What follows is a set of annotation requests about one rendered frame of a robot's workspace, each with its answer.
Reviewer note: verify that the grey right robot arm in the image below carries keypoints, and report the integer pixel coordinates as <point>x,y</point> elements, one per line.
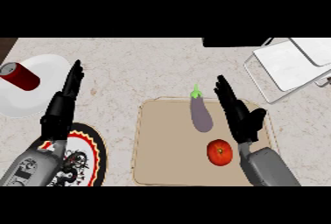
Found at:
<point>265,164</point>

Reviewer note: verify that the white plate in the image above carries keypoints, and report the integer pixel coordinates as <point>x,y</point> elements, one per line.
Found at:
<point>33,87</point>

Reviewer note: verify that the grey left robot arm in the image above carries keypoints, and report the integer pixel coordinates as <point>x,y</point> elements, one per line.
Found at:
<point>33,166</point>

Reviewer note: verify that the black red patterned plate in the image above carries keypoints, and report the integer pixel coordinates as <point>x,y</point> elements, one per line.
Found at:
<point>85,157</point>

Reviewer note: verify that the red tomato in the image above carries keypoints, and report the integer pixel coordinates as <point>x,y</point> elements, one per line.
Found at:
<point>219,152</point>

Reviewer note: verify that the beige tray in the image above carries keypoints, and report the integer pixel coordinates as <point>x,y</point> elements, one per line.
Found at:
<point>172,145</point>

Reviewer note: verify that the purple eggplant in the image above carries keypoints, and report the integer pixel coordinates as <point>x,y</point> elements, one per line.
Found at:
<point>202,115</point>

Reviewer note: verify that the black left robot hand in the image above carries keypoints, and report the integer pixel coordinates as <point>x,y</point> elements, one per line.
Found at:
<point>60,110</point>

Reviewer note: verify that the red can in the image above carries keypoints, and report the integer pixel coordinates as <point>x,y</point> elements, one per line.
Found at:
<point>21,76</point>

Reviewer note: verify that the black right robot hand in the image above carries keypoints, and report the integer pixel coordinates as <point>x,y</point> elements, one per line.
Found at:
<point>240,116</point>

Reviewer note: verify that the white tiered shelf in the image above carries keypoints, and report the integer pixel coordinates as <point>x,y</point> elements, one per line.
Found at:
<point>289,67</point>

